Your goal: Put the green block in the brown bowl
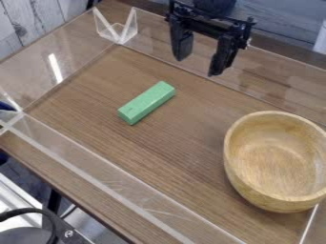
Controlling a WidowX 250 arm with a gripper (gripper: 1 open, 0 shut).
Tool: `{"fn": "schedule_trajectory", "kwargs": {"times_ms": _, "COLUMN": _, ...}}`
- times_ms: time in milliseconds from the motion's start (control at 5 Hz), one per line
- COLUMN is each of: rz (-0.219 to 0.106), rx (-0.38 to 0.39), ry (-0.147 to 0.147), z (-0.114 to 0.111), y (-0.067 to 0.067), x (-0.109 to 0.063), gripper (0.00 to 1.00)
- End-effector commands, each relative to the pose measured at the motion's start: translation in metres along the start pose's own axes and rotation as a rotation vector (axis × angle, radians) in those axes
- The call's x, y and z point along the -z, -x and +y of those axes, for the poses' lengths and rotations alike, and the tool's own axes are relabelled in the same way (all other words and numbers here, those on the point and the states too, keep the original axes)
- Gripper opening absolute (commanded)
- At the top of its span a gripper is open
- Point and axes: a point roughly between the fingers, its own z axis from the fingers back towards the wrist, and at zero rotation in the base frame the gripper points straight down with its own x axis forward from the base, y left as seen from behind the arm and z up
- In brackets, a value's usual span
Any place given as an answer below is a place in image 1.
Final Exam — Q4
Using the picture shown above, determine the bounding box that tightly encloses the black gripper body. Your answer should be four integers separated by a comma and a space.
166, 0, 257, 49

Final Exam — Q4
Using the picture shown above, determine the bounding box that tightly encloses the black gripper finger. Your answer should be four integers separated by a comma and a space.
208, 35, 238, 76
170, 17, 194, 61

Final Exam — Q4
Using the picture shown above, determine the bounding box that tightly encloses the green rectangular block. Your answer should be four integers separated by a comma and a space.
118, 81, 177, 125

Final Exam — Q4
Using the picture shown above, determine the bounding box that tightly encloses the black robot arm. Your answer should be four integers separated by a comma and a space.
166, 0, 257, 76

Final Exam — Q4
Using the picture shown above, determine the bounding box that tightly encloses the light wooden bowl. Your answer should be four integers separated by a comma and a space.
224, 111, 326, 213

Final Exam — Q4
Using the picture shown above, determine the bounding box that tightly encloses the clear acrylic corner bracket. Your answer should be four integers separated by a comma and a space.
94, 8, 138, 45

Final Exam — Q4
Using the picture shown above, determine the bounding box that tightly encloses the clear acrylic tray wall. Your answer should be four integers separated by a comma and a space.
0, 101, 245, 244

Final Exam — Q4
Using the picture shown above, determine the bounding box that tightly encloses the black cable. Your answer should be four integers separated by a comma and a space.
0, 207, 59, 244

